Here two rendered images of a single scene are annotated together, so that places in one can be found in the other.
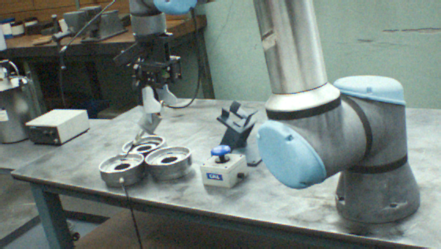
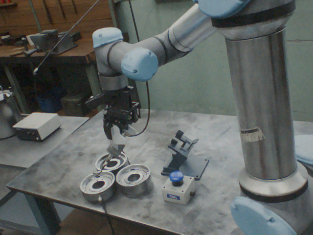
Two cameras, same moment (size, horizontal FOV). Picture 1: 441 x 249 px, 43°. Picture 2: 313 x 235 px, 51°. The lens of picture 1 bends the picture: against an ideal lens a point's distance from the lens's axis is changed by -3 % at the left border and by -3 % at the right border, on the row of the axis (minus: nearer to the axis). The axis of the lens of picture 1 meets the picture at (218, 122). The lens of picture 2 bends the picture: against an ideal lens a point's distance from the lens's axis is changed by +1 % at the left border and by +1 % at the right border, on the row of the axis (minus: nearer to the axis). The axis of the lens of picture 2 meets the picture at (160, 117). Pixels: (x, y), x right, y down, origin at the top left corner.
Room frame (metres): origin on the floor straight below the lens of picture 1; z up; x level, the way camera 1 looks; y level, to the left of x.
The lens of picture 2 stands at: (0.40, 0.08, 1.42)
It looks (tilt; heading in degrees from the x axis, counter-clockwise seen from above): 27 degrees down; 355
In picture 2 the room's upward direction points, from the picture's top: 11 degrees counter-clockwise
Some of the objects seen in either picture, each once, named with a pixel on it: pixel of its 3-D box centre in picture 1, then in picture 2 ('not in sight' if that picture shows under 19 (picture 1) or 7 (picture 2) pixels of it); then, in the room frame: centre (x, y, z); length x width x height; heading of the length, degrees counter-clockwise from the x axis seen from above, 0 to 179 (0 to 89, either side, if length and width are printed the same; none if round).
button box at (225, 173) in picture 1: (226, 169); (180, 189); (1.11, 0.00, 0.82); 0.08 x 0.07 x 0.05; 52
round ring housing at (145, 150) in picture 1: (145, 151); (112, 166); (1.32, 0.19, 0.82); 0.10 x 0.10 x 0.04
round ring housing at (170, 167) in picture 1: (169, 163); (134, 179); (1.21, 0.12, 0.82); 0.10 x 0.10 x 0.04
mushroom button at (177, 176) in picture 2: (222, 157); (177, 181); (1.12, 0.01, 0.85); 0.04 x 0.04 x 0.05
